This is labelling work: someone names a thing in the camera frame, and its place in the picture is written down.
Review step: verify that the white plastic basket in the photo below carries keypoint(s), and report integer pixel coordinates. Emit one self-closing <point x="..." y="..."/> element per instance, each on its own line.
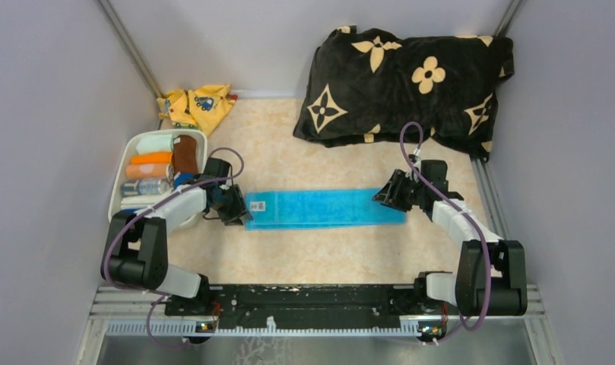
<point x="131" y="150"/>

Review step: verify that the light blue towel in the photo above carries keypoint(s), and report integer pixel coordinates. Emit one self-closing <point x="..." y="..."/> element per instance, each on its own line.
<point x="318" y="209"/>

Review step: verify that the salmon rolled towel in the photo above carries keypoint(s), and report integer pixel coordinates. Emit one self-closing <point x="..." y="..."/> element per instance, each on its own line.
<point x="149" y="170"/>

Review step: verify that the brown towel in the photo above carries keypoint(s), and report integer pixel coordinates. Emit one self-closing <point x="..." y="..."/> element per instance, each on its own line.
<point x="184" y="155"/>

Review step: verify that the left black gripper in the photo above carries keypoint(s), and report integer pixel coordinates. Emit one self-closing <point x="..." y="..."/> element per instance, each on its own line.
<point x="232" y="217"/>

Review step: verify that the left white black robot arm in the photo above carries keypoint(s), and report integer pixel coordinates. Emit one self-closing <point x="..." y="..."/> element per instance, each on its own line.
<point x="136" y="251"/>

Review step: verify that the dark blue towel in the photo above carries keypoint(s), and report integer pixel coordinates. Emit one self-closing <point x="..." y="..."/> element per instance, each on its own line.
<point x="181" y="178"/>

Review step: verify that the aluminium frame rail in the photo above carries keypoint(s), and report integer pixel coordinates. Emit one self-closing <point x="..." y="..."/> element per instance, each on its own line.
<point x="130" y="326"/>

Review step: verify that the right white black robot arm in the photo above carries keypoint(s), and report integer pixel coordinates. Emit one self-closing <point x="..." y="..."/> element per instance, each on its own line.
<point x="490" y="279"/>

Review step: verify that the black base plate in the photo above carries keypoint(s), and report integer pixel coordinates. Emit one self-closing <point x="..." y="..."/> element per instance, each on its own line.
<point x="309" y="307"/>

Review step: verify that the orange rolled towel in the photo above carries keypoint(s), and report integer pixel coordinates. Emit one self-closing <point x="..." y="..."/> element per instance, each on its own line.
<point x="152" y="158"/>

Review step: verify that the mint green rolled towel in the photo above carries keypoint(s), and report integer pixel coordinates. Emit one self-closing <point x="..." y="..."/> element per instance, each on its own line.
<point x="148" y="144"/>

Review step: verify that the black blanket with beige flowers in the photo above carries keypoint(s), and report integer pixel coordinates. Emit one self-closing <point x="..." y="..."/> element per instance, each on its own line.
<point x="370" y="86"/>

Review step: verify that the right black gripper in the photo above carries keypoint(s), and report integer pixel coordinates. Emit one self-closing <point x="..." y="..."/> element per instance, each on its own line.
<point x="390" y="193"/>

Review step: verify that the yellow printed cloth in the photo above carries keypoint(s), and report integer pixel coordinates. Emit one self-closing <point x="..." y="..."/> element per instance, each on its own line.
<point x="200" y="109"/>

